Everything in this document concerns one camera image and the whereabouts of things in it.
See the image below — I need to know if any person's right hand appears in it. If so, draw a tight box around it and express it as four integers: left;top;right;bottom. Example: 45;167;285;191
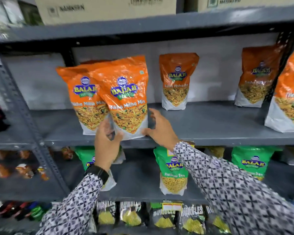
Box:
142;108;181;151

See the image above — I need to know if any person's left hand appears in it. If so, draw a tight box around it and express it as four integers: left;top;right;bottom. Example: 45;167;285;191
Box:
94;115;124;172

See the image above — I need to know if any orange snack mix packet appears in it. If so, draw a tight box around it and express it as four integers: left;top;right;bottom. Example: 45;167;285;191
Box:
159;53;200;111
234;45;284;108
264;45;294;133
90;55;149;141
56;65;109;135

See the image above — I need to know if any person's right forearm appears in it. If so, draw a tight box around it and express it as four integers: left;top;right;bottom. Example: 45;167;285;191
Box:
173;141;294;235

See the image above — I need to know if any person's left forearm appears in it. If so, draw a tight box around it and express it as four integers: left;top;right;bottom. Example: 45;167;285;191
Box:
35;172;104;235

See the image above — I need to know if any green snack packet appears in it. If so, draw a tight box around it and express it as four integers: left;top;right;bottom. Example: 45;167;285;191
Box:
74;146;126;192
231;146;283;181
153;144;195;196

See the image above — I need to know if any black wrist watch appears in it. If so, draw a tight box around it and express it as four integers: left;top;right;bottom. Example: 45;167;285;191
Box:
85;164;110;185

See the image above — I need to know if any grey metal shelf rack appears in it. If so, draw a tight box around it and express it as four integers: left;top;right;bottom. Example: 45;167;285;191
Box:
0;5;294;235

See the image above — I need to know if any yellow snack packet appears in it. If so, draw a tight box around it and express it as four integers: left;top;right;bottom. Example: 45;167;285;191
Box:
205;146;226;159

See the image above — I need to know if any yellow red price tag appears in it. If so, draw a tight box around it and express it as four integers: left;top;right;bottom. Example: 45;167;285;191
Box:
162;202;183;212

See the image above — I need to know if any black chips packet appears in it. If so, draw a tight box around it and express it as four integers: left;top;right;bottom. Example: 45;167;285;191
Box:
150;203;177;229
178;205;207;235
119;202;143;227
205;205;232;234
97;201;116;226

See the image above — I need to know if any row of small orange packets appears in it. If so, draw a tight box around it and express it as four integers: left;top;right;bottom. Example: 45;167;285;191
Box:
0;150;50;181

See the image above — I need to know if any row of colourful small packets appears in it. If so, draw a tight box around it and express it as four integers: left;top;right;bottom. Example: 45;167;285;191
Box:
0;196;52;222

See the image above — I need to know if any brown cardboard box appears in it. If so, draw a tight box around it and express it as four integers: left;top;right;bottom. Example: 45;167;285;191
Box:
197;0;294;13
34;0;177;25

